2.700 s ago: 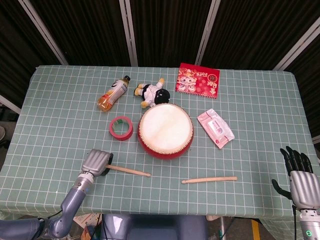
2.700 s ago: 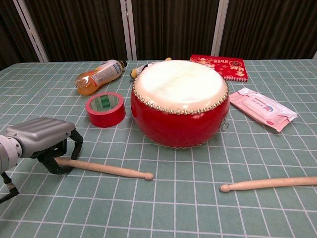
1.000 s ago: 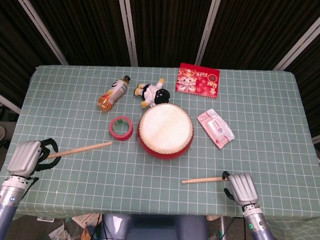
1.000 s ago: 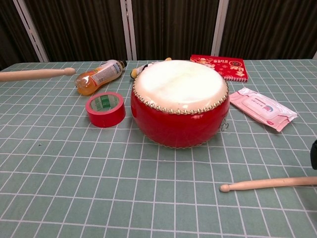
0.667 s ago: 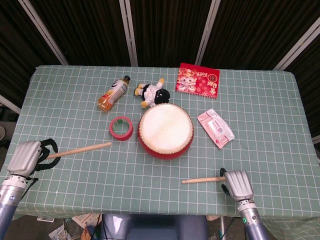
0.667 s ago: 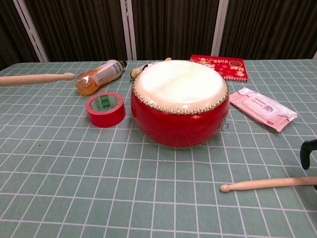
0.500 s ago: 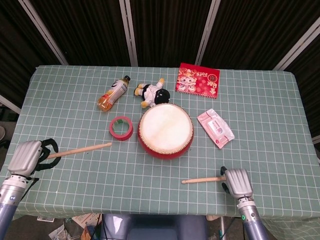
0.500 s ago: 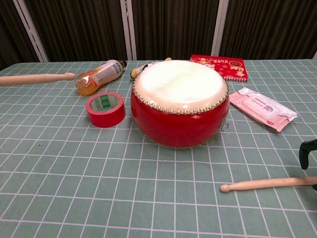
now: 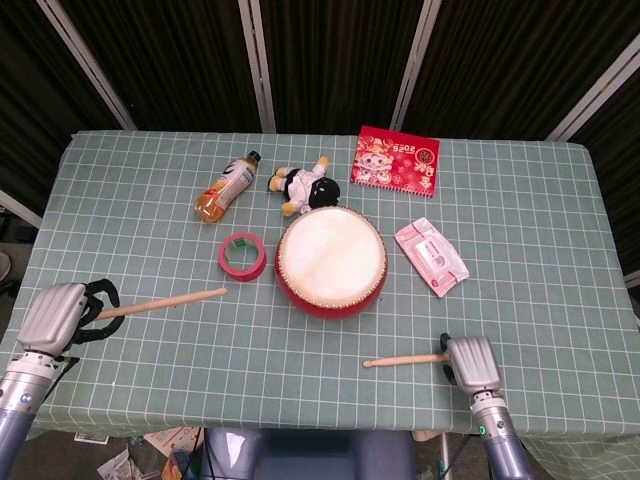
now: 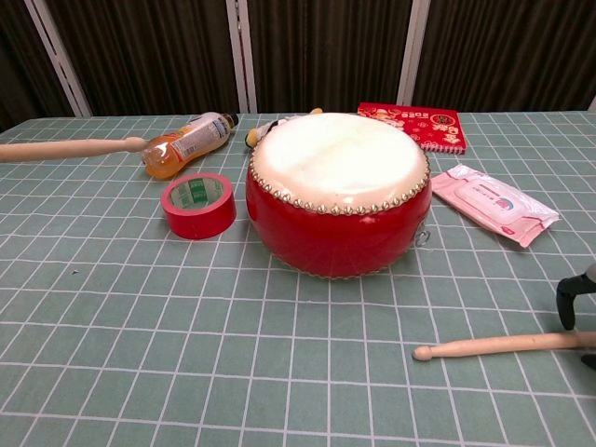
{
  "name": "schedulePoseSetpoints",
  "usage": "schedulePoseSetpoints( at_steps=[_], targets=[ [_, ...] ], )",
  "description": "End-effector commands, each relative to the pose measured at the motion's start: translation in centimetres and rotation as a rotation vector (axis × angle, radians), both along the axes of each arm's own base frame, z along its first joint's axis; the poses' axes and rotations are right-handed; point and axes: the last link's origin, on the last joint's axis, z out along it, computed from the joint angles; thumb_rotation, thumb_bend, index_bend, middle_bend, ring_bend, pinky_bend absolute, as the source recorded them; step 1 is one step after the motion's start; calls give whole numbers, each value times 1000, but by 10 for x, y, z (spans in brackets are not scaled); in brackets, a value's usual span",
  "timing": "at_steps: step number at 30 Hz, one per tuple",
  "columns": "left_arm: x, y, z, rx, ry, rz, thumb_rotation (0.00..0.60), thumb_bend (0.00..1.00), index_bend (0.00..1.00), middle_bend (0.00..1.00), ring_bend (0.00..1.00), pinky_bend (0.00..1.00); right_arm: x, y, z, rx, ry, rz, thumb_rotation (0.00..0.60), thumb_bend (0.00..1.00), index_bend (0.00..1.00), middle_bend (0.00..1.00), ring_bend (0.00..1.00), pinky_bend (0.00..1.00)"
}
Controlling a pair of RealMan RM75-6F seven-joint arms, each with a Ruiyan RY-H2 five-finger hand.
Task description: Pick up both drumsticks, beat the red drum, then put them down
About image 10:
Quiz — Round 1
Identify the red tape roll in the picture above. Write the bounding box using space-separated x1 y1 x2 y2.
160 172 237 240

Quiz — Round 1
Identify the white partition frame post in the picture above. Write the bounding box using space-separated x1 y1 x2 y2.
225 0 258 115
26 0 93 118
397 0 430 107

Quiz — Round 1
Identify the pink wet wipes pack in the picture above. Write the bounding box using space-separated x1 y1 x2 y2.
431 163 561 249

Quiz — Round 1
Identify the wooden drumstick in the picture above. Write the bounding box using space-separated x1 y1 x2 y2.
412 331 596 362
0 136 148 164

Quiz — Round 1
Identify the red spiral notebook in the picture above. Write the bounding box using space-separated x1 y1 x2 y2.
357 102 468 156

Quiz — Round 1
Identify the red drum with white skin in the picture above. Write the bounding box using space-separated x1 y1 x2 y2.
245 112 433 280

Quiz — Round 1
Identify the black yellow plush toy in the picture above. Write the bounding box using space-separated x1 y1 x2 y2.
245 107 324 149

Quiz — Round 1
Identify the green checked tablecloth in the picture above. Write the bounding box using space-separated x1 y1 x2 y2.
0 110 596 447

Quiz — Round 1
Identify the orange juice bottle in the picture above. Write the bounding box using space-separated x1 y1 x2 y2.
142 111 240 181

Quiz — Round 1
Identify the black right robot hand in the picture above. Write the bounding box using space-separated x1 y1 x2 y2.
555 260 596 370

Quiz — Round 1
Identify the dark ribbed partition panel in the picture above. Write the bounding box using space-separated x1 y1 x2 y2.
246 0 414 115
45 0 240 116
0 0 76 133
412 0 596 113

